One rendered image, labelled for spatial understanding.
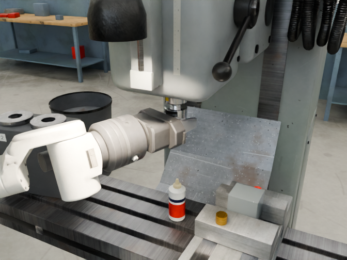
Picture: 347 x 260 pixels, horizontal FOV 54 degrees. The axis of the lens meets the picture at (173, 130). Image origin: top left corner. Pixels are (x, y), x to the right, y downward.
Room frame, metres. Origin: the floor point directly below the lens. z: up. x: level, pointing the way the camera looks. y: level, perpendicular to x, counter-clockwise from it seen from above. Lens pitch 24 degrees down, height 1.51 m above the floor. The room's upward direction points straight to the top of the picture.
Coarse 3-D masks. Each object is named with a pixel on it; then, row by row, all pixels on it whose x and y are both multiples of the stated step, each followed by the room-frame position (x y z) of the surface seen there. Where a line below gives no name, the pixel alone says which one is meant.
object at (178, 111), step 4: (168, 104) 0.66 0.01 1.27; (184, 104) 0.66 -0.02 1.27; (164, 108) 0.64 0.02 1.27; (168, 108) 0.63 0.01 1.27; (172, 108) 0.63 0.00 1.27; (176, 108) 0.63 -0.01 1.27; (180, 108) 0.63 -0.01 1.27; (184, 108) 0.63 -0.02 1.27; (168, 112) 0.63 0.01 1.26; (172, 112) 0.62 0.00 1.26; (176, 112) 0.62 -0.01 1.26; (180, 112) 0.62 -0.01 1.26; (184, 112) 0.63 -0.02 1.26
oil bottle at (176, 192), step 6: (174, 186) 0.68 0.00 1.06; (180, 186) 0.68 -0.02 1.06; (174, 192) 0.67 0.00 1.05; (180, 192) 0.67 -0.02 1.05; (174, 198) 0.66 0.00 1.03; (180, 198) 0.66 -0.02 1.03; (174, 204) 0.66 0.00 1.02; (180, 204) 0.66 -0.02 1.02; (174, 210) 0.66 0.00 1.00; (180, 210) 0.66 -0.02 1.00; (174, 216) 0.66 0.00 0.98; (180, 216) 0.66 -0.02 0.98
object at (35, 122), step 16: (16, 112) 0.87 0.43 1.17; (32, 112) 0.87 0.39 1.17; (0, 128) 0.80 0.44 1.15; (16, 128) 0.80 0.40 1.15; (32, 128) 0.80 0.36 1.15; (0, 144) 0.79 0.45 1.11; (32, 160) 0.77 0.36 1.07; (32, 176) 0.77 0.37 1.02; (48, 176) 0.76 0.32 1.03; (32, 192) 0.78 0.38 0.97; (48, 192) 0.76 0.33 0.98
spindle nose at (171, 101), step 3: (165, 99) 0.63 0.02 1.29; (168, 99) 0.63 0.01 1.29; (171, 99) 0.62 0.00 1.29; (174, 99) 0.62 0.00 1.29; (177, 99) 0.62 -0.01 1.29; (165, 102) 0.63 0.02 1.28; (168, 102) 0.63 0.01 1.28; (171, 102) 0.62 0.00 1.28; (174, 102) 0.62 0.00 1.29; (177, 102) 0.62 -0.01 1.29; (180, 102) 0.62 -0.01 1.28; (183, 102) 0.63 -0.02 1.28
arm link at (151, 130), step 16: (144, 112) 0.63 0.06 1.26; (160, 112) 0.63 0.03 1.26; (128, 128) 0.53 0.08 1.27; (144, 128) 0.56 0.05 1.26; (160, 128) 0.56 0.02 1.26; (176, 128) 0.57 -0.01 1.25; (128, 144) 0.52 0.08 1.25; (144, 144) 0.54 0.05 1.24; (160, 144) 0.56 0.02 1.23; (176, 144) 0.57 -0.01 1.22; (128, 160) 0.52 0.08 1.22
